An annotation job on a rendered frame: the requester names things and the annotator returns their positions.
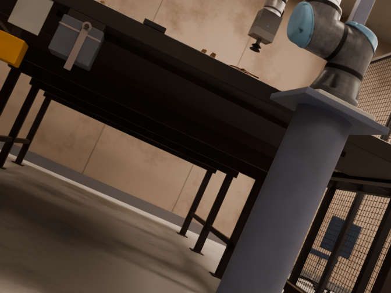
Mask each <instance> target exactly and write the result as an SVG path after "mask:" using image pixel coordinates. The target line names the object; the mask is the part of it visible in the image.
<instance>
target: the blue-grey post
mask: <svg viewBox="0 0 391 293"><path fill-rule="evenodd" d="M374 2H375V0H356V3H355V5H354V8H353V10H352V11H351V14H350V17H349V19H348V21H351V22H357V23H358V24H362V25H365V22H366V21H367V18H368V16H369V13H370V11H371V9H372V6H373V4H374Z"/></svg>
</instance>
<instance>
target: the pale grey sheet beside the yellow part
mask: <svg viewBox="0 0 391 293"><path fill-rule="evenodd" d="M53 3H54V1H52V0H17V2H16V5H15V7H14V8H13V11H12V13H11V15H10V17H9V19H8V22H10V23H12V24H14V25H15V26H18V27H20V28H22V29H24V30H26V31H29V32H31V33H33V34H35V35H38V34H39V32H40V30H41V28H42V26H43V24H44V22H45V19H46V18H47V16H48V14H49V11H50V10H51V7H52V5H53Z"/></svg>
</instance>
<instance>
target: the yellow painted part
mask: <svg viewBox="0 0 391 293"><path fill-rule="evenodd" d="M24 31H25V30H24V29H22V28H20V27H18V26H15V25H14V26H13V28H12V31H11V32H10V34H8V33H6V32H4V31H2V30H0V60H1V61H3V62H5V63H8V64H10V65H12V66H14V67H16V68H18V67H19V66H20V64H21V62H22V60H23V58H24V55H25V53H26V51H27V49H28V47H29V46H28V45H27V44H26V42H25V41H23V40H21V37H22V35H23V33H24Z"/></svg>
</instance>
